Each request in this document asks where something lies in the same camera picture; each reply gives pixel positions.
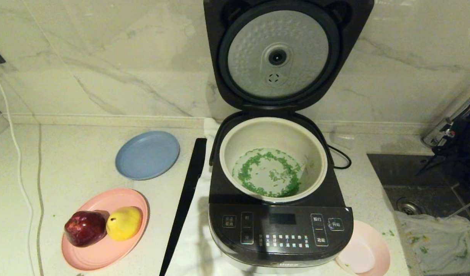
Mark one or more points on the blue plate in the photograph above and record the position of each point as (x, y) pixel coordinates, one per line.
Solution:
(147, 155)

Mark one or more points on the red apple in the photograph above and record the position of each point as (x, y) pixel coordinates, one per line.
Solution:
(84, 228)

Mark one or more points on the black rice cooker lid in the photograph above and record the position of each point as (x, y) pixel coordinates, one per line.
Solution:
(219, 38)

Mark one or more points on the yellow pear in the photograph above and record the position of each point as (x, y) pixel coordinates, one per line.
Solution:
(124, 223)

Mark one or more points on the black rice cooker base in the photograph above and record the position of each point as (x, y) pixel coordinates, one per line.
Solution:
(281, 241)

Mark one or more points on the pink plate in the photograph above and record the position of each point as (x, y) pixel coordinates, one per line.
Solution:
(104, 255)

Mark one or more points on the pink bowl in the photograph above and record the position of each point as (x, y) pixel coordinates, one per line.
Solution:
(367, 249)

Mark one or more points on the white stained cloth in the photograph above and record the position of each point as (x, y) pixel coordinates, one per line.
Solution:
(442, 245)

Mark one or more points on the white inner pot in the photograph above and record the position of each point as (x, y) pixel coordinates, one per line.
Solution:
(235, 142)

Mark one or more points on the long black flat strip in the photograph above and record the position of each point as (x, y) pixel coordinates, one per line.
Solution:
(187, 199)

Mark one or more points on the round sink drain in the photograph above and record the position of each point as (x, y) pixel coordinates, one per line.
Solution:
(409, 207)

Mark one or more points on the chopped green vegetables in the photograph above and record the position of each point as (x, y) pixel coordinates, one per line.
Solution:
(254, 161)

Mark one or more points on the chrome faucet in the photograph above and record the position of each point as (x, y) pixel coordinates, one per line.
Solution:
(436, 132)

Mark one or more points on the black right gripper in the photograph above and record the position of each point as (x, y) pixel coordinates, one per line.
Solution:
(463, 138)

